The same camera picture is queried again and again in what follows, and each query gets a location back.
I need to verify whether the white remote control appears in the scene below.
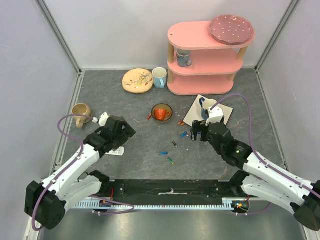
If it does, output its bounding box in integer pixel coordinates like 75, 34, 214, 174
105, 146, 125, 156

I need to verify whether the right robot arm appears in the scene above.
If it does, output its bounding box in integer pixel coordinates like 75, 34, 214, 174
191, 120, 320, 232

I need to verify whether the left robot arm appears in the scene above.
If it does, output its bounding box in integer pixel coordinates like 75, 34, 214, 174
24, 112, 136, 232

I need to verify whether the white square plate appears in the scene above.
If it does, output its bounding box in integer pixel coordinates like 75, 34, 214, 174
183, 94, 234, 127

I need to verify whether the blue battery near plate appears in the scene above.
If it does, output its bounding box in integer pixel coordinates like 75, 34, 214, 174
180, 131, 188, 138

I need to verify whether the dark blue mug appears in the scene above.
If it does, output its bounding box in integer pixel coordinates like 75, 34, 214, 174
199, 97, 217, 120

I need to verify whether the orange cup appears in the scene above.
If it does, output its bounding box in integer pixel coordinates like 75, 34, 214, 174
154, 108, 172, 121

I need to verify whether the beige ceramic mug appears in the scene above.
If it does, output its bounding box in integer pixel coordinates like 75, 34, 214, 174
72, 103, 92, 129

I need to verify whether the green battery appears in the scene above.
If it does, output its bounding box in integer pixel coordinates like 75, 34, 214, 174
167, 157, 175, 165

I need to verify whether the blue battery near centre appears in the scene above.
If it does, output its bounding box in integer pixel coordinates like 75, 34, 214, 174
159, 151, 169, 155

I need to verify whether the yellow floral plate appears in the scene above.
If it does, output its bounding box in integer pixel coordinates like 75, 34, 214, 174
122, 68, 154, 94

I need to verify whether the pink three-tier shelf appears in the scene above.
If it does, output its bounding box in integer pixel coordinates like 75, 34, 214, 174
167, 21, 256, 96

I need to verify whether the light blue mug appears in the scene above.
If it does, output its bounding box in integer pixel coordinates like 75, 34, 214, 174
152, 67, 167, 89

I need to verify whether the grey mug on shelf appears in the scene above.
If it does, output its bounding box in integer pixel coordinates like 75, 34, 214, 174
176, 49, 192, 68

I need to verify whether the pink polka dot plate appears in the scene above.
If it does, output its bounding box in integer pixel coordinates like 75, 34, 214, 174
209, 14, 254, 46

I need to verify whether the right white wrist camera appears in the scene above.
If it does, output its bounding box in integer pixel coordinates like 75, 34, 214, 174
205, 106, 224, 126

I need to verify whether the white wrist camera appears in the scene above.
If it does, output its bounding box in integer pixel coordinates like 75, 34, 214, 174
92, 112, 110, 127
205, 106, 224, 126

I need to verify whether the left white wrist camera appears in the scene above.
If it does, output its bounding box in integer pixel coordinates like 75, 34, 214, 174
92, 112, 110, 127

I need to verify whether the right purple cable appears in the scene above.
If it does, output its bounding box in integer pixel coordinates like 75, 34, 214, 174
209, 93, 313, 216

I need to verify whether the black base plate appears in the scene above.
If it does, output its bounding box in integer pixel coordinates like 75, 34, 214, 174
97, 179, 247, 206

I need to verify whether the white cable duct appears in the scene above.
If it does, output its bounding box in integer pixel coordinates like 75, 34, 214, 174
72, 197, 248, 211

